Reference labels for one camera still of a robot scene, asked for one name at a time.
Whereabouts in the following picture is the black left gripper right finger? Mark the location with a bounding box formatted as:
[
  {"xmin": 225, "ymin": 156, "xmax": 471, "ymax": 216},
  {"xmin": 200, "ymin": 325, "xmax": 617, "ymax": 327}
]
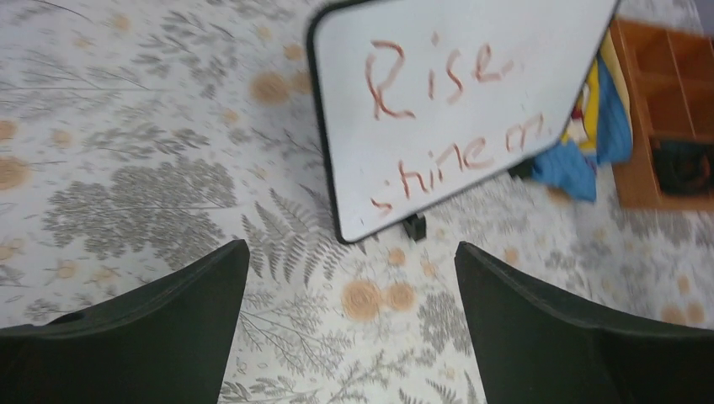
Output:
[{"xmin": 455, "ymin": 242, "xmax": 713, "ymax": 403}]

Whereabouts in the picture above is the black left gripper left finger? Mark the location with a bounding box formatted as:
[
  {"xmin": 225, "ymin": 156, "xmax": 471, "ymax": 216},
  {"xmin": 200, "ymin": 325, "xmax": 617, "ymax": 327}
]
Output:
[{"xmin": 1, "ymin": 240, "xmax": 250, "ymax": 403}]

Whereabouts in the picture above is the black orange cloth roll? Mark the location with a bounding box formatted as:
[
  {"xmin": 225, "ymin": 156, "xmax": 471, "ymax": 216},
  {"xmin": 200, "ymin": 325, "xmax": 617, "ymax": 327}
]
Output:
[{"xmin": 652, "ymin": 140, "xmax": 713, "ymax": 197}]

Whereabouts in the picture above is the white whiteboard black frame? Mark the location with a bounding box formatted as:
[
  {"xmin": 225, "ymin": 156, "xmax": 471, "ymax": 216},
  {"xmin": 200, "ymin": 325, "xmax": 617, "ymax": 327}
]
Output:
[{"xmin": 306, "ymin": 0, "xmax": 619, "ymax": 244}]

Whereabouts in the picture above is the floral tablecloth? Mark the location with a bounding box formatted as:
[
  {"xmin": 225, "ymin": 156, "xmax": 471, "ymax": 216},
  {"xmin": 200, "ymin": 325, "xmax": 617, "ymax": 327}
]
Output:
[{"xmin": 1, "ymin": 1, "xmax": 713, "ymax": 403}]

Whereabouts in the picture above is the blue Pikachu cloth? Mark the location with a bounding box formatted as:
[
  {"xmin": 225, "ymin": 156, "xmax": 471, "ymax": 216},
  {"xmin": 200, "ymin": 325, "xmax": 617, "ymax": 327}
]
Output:
[{"xmin": 530, "ymin": 33, "xmax": 633, "ymax": 202}]

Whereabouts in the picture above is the orange compartment tray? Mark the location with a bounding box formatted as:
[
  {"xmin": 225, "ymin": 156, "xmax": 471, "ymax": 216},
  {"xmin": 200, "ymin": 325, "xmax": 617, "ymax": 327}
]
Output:
[{"xmin": 610, "ymin": 19, "xmax": 713, "ymax": 211}]

